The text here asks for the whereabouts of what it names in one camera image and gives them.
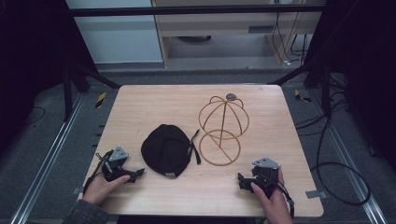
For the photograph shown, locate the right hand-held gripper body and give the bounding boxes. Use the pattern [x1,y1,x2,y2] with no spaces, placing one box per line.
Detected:
[250,157,282,200]

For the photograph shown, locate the black floor cable loop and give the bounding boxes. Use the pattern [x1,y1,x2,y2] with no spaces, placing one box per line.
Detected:
[294,109,372,207]

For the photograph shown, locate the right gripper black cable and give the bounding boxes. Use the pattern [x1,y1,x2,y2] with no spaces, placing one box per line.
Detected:
[261,173,296,220]

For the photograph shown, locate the person's left hand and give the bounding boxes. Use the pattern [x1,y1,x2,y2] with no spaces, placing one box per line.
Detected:
[81,174,132,206]

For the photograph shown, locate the person's right hand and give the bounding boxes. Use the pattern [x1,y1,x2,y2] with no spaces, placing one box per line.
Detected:
[249,168,294,224]

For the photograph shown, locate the black cap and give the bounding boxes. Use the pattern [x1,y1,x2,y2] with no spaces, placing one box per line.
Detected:
[140,123,202,180]

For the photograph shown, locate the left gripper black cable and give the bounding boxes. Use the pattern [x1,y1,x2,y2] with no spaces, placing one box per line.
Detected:
[82,149,115,194]

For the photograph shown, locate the black horizontal frame bar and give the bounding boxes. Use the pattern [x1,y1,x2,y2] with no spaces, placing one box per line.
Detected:
[68,4,325,18]

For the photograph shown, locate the grey metal table bracket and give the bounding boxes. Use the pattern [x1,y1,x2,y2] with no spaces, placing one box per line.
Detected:
[304,189,329,200]

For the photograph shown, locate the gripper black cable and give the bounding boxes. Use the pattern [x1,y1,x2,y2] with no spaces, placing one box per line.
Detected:
[82,149,115,194]
[261,173,296,220]

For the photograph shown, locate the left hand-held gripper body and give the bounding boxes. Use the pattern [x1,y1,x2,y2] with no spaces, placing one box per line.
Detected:
[102,145,131,183]

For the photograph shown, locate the wooden wire hat stand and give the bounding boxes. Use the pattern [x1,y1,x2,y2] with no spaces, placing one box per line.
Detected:
[197,92,251,167]

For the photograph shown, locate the white cabinet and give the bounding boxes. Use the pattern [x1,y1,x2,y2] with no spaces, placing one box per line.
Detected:
[65,0,164,65]

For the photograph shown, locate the hanging black desk cables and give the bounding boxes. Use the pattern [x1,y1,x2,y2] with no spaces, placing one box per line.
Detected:
[271,11,310,67]

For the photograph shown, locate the black frame stand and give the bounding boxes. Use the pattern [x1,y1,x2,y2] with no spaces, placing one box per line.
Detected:
[268,59,332,118]
[62,62,121,123]

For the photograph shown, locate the metal floor rail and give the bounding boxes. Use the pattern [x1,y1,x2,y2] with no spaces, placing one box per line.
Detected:
[10,92,85,224]
[307,90,389,224]

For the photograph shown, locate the yellow black floor tape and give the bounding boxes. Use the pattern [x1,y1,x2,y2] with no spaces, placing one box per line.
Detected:
[293,89,312,104]
[94,91,107,109]

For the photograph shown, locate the light wooden desk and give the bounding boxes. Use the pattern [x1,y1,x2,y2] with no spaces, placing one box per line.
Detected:
[150,0,327,68]

